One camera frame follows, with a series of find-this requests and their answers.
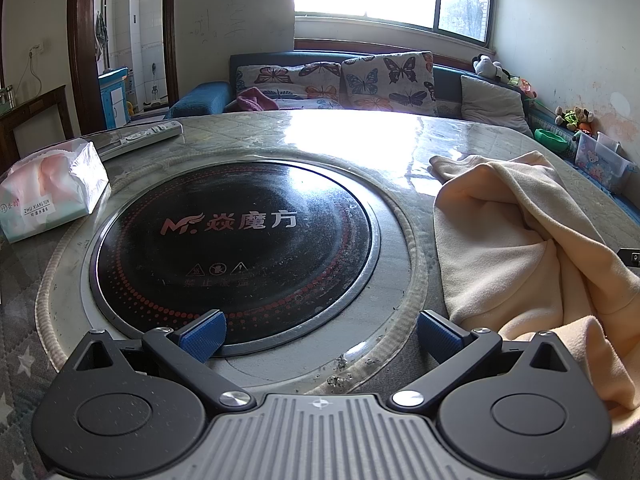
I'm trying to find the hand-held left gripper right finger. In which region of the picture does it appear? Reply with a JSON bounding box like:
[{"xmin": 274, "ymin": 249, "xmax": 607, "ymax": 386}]
[{"xmin": 392, "ymin": 310, "xmax": 587, "ymax": 413}]

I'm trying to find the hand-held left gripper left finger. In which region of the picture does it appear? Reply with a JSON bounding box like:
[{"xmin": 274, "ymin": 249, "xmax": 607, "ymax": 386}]
[{"xmin": 65, "ymin": 310, "xmax": 255, "ymax": 413}]

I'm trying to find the cream fleece cloth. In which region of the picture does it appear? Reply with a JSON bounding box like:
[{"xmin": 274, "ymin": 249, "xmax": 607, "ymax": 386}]
[{"xmin": 429, "ymin": 151, "xmax": 640, "ymax": 421}]

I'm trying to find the round black induction cooktop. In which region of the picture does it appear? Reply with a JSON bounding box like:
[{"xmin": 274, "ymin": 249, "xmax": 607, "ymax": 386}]
[{"xmin": 90, "ymin": 157, "xmax": 382, "ymax": 347}]

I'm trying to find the clear plastic storage box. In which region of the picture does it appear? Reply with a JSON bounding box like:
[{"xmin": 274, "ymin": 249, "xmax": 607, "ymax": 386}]
[{"xmin": 574, "ymin": 131, "xmax": 637, "ymax": 183}]

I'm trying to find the green plastic bowl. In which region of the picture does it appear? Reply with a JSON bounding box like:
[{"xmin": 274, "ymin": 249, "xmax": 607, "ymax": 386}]
[{"xmin": 534, "ymin": 128, "xmax": 570, "ymax": 153}]

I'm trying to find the pile of small plush toys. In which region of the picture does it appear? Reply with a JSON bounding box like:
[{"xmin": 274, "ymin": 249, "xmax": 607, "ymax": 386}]
[{"xmin": 555, "ymin": 106, "xmax": 595, "ymax": 136}]

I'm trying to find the pink plush toy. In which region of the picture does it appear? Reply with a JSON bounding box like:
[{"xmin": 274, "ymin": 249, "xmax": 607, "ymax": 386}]
[{"xmin": 507, "ymin": 72, "xmax": 537, "ymax": 100}]

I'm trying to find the grey pillow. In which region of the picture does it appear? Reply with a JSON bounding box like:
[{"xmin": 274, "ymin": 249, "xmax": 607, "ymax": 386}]
[{"xmin": 460, "ymin": 75, "xmax": 533, "ymax": 137}]

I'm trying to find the grey remote control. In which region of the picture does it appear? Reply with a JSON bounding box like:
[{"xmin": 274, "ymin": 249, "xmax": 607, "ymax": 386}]
[{"xmin": 95, "ymin": 120, "xmax": 183, "ymax": 162}]

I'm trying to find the white tissue pack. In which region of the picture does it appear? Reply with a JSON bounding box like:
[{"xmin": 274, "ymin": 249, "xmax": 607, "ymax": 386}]
[{"xmin": 0, "ymin": 140, "xmax": 110, "ymax": 242}]

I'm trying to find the blue sofa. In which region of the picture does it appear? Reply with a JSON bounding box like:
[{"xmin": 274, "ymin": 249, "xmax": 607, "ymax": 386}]
[{"xmin": 167, "ymin": 50, "xmax": 640, "ymax": 196}]

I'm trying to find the pink cloth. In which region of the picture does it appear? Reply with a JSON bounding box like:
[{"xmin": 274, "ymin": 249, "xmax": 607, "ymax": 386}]
[{"xmin": 236, "ymin": 86, "xmax": 279, "ymax": 112}]

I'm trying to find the panda plush toy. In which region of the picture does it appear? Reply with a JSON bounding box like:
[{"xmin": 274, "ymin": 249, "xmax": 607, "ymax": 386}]
[{"xmin": 472, "ymin": 54, "xmax": 503, "ymax": 80}]

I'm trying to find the blue cabinet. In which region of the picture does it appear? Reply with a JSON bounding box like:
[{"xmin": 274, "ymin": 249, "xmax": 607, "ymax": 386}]
[{"xmin": 98, "ymin": 67, "xmax": 132, "ymax": 131}]

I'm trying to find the square butterfly print cushion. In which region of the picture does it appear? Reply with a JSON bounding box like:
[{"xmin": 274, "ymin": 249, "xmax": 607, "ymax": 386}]
[{"xmin": 341, "ymin": 51, "xmax": 438, "ymax": 117}]

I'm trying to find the wide butterfly print cushion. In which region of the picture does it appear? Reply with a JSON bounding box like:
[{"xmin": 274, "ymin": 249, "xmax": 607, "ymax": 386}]
[{"xmin": 235, "ymin": 61, "xmax": 346, "ymax": 110}]

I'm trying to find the dark wooden door frame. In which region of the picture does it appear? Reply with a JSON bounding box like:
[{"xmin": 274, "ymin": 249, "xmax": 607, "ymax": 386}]
[{"xmin": 66, "ymin": 0, "xmax": 179, "ymax": 136}]

